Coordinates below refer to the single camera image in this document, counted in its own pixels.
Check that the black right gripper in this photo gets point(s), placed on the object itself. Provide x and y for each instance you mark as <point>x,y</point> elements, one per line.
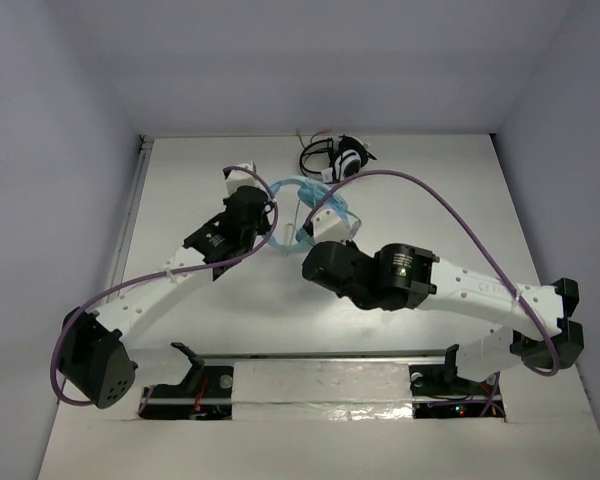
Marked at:
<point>348,245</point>

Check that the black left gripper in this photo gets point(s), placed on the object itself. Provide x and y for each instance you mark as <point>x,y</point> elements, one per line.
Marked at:
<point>253,201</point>

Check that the light blue headphones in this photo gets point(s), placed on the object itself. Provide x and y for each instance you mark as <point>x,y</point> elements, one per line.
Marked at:
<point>309,193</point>

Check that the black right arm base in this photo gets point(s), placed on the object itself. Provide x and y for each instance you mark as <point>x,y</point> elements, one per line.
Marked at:
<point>439,393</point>

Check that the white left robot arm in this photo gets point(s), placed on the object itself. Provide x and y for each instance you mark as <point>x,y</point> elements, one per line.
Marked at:
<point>92,350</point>

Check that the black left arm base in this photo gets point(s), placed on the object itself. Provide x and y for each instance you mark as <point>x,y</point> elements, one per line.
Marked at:
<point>204,393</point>

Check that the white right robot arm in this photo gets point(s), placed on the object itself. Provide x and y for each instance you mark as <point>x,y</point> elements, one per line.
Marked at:
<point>534,324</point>

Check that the black and white headphones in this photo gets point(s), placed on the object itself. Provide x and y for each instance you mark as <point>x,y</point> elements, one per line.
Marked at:
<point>347,155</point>

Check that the silver tape strip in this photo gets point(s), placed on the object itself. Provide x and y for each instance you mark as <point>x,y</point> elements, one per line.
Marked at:
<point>321,390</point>

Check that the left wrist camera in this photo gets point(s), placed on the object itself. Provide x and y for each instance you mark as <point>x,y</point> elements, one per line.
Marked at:
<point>239,175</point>

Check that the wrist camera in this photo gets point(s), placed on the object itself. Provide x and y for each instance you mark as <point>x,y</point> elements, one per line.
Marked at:
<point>239,175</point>
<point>327,225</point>

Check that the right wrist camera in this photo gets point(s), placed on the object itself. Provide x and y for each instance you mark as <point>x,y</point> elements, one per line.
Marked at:
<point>327,225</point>

